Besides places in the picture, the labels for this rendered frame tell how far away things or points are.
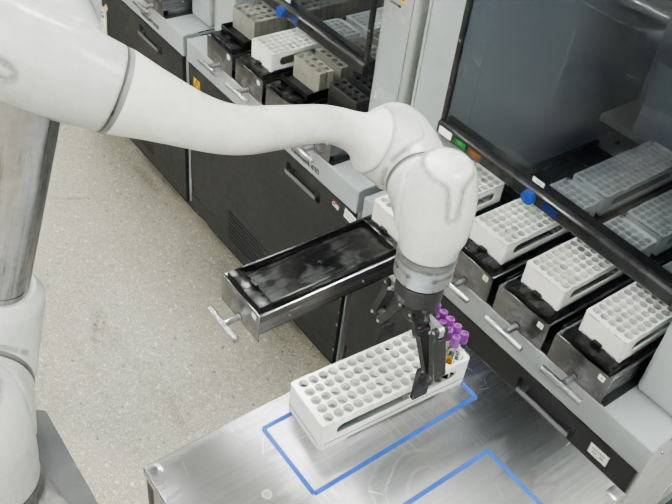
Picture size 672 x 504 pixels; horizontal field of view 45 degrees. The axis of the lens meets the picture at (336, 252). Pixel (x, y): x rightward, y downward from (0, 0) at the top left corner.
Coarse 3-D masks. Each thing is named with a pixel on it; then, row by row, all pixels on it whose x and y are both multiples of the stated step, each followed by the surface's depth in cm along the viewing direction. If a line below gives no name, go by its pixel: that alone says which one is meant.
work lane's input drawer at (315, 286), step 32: (352, 224) 170; (288, 256) 163; (320, 256) 164; (352, 256) 165; (384, 256) 165; (224, 288) 158; (256, 288) 153; (288, 288) 156; (320, 288) 156; (352, 288) 162; (224, 320) 155; (256, 320) 151; (288, 320) 155
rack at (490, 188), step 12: (480, 168) 182; (480, 180) 178; (492, 180) 178; (480, 192) 175; (492, 192) 177; (384, 204) 168; (480, 204) 178; (492, 204) 180; (372, 216) 172; (384, 216) 168; (396, 240) 167
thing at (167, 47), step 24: (120, 0) 270; (192, 0) 248; (120, 24) 277; (144, 24) 260; (168, 24) 246; (192, 24) 246; (144, 48) 267; (168, 48) 252; (144, 144) 297; (168, 168) 286
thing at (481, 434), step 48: (480, 384) 141; (240, 432) 128; (288, 432) 129; (384, 432) 131; (432, 432) 132; (480, 432) 133; (528, 432) 134; (192, 480) 121; (240, 480) 122; (288, 480) 123; (336, 480) 124; (384, 480) 124; (432, 480) 125; (480, 480) 126; (528, 480) 127; (576, 480) 128
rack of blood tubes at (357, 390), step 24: (408, 336) 139; (360, 360) 135; (384, 360) 136; (408, 360) 142; (456, 360) 136; (312, 384) 129; (336, 384) 130; (360, 384) 130; (384, 384) 132; (408, 384) 132; (432, 384) 137; (456, 384) 140; (312, 408) 126; (336, 408) 126; (360, 408) 126; (384, 408) 134; (312, 432) 127; (336, 432) 126
